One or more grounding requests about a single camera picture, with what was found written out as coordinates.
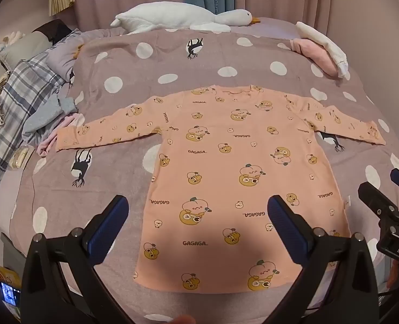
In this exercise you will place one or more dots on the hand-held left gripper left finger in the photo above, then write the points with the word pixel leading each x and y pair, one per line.
pixel 108 231

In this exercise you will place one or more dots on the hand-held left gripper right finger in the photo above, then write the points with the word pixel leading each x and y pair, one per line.
pixel 285 231

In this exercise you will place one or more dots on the peach printed long-sleeve shirt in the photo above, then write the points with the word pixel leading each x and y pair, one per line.
pixel 219 162

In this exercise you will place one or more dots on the pale pink garment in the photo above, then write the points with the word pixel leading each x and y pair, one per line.
pixel 46 146

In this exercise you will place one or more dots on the yellow packet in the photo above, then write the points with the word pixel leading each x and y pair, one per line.
pixel 2 270

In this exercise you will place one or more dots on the small clear plastic case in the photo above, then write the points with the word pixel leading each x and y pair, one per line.
pixel 19 158

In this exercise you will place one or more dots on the phone with lit screen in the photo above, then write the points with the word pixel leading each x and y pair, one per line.
pixel 5 292

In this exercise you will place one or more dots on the grey garment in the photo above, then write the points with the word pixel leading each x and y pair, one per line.
pixel 47 118

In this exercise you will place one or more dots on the folded pink cloth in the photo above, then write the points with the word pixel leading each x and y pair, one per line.
pixel 316 55

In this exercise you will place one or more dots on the grey plaid blanket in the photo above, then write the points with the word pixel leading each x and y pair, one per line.
pixel 14 108

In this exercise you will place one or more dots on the folded white cloth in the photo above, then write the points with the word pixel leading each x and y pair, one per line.
pixel 321 37

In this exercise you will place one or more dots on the mauve polka dot blanket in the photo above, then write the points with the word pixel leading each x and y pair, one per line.
pixel 135 67

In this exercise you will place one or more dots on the mauve pillow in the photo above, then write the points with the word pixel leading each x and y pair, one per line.
pixel 63 57

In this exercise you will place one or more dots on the grey pillow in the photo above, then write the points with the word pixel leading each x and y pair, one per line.
pixel 24 45

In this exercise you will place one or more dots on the small white plush toys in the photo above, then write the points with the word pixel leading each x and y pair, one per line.
pixel 0 45

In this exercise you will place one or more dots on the white goose plush toy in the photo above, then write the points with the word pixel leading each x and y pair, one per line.
pixel 172 15

